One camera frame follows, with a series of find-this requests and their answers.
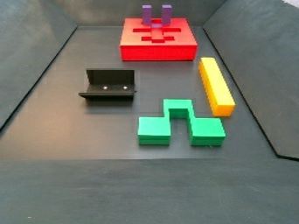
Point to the yellow long bar block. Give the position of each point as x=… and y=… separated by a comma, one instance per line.
x=221, y=103

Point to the green stepped block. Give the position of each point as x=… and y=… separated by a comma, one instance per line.
x=204, y=131

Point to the red slotted base block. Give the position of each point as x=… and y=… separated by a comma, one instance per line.
x=151, y=42

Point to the purple U-shaped block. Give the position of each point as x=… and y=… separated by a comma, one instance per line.
x=164, y=20

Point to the black L-shaped fixture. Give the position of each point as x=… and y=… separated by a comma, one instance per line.
x=109, y=84

